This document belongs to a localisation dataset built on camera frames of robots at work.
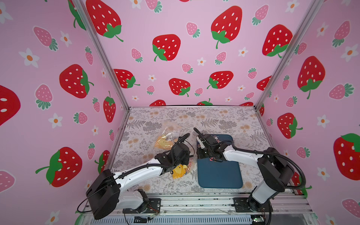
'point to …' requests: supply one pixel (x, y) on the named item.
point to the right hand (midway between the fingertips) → (194, 154)
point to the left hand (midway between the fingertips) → (188, 154)
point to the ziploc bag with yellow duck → (181, 170)
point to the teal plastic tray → (219, 175)
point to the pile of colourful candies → (215, 137)
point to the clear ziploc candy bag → (169, 134)
